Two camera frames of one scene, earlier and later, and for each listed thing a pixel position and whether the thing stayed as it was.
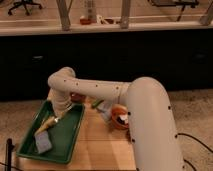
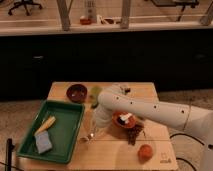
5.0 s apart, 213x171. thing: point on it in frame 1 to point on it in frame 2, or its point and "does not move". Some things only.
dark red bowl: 77,97 does not move
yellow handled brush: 53,120 does not move
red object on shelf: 85,21 does not move
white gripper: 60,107 to 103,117
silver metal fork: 64,112 to 87,139
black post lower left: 10,146 does not move
